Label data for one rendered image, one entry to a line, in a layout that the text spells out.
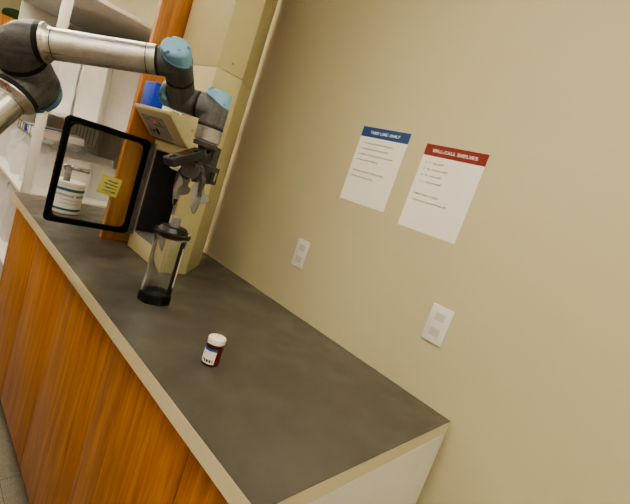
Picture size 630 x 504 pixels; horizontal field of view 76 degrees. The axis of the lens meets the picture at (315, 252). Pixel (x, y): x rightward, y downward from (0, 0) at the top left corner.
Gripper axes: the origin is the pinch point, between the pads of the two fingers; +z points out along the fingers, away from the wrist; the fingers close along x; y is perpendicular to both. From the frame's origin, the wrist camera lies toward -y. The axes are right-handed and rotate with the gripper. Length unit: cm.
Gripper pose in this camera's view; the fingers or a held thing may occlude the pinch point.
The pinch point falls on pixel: (182, 205)
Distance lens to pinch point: 128.5
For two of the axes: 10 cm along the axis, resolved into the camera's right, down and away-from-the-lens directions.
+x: -8.2, -3.5, 4.4
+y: 4.7, 0.2, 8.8
